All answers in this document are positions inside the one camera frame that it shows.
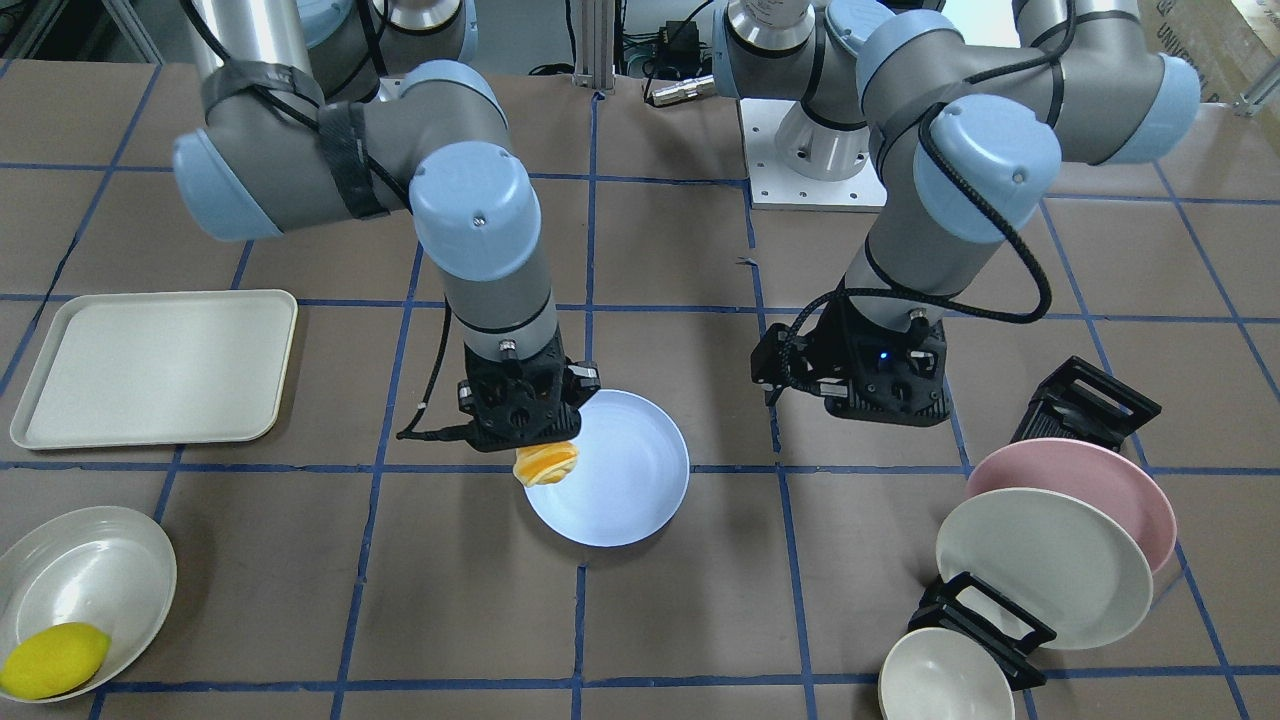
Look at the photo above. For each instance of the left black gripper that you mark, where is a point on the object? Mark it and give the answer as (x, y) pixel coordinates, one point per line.
(768, 362)

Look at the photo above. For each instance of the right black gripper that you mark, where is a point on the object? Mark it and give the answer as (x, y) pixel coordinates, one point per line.
(583, 379)

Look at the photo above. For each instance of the orange striped bread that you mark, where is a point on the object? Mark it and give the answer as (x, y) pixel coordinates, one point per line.
(542, 465)

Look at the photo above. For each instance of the blue plate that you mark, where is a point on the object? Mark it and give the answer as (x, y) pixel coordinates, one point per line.
(631, 478)

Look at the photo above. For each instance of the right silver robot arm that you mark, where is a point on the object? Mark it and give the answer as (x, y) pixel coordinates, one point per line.
(275, 156)

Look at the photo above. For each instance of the pink plate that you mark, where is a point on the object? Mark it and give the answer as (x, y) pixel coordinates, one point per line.
(1092, 474)

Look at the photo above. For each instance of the cream plate in rack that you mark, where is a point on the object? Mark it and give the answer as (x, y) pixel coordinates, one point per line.
(1066, 563)

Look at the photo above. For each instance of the black dish rack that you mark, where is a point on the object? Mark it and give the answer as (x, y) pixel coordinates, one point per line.
(1077, 401)

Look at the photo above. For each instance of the cream bowl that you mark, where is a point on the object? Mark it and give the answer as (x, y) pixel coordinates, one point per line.
(933, 673)

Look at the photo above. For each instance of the cream tray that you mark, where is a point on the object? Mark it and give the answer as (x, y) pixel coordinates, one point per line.
(167, 368)

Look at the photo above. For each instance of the cream shallow dish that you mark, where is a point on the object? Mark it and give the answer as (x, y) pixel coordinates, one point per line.
(108, 566)

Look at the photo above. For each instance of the yellow lemon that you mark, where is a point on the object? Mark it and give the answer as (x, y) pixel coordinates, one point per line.
(55, 661)

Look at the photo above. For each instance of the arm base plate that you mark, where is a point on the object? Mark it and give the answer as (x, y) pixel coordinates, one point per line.
(796, 163)

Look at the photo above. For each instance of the aluminium frame post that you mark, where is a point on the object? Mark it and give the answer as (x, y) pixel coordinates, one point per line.
(595, 38)

